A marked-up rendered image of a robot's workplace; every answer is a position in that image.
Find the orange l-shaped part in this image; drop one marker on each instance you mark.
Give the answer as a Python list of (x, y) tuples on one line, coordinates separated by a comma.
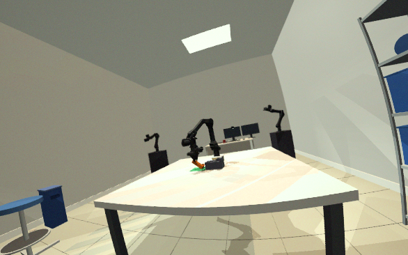
[(198, 164)]

